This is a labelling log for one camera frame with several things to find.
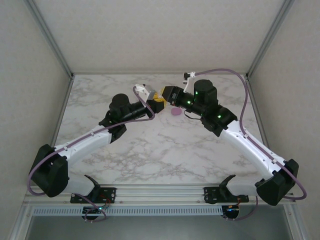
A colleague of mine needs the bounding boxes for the aluminium frame post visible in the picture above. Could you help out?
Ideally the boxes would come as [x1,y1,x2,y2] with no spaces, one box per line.
[245,0,297,80]
[23,0,75,79]

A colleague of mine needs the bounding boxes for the aluminium frame leg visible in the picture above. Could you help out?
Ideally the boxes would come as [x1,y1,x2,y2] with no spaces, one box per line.
[284,204,310,240]
[9,206,34,240]

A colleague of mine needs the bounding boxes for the thin black cable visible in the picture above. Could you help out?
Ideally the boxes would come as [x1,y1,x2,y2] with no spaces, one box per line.
[183,109,202,120]

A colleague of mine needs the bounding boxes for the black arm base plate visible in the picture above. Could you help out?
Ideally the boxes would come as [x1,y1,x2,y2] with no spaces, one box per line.
[70,186,117,204]
[203,186,250,204]

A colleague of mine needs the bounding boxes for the purple camera cable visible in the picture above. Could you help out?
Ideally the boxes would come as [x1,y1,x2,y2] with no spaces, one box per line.
[194,68,308,221]
[27,87,156,223]

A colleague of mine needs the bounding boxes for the aluminium table edge rail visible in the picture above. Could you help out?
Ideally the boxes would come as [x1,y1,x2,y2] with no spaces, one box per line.
[39,74,76,186]
[72,71,248,76]
[246,76,280,183]

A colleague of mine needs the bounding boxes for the aluminium mounting rail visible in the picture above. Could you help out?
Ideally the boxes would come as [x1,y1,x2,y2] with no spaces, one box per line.
[23,184,297,206]

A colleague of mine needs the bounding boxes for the white slotted cable duct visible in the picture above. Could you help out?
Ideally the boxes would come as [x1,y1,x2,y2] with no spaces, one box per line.
[32,206,223,216]

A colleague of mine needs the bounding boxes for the small circuit board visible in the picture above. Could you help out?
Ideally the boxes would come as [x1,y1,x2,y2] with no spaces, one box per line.
[224,204,242,215]
[83,206,109,216]

